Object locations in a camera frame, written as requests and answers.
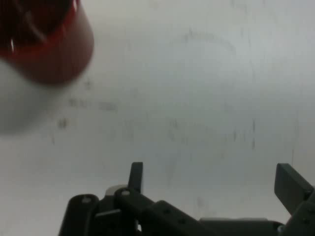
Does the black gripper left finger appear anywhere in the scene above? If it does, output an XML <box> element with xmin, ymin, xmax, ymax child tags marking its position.
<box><xmin>59</xmin><ymin>161</ymin><xmax>200</xmax><ymax>236</ymax></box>

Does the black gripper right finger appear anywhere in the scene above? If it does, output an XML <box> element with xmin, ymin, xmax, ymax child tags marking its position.
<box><xmin>274</xmin><ymin>163</ymin><xmax>315</xmax><ymax>236</ymax></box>

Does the red enamel mug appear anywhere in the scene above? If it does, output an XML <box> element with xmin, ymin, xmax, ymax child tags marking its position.
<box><xmin>0</xmin><ymin>0</ymin><xmax>95</xmax><ymax>86</ymax></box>

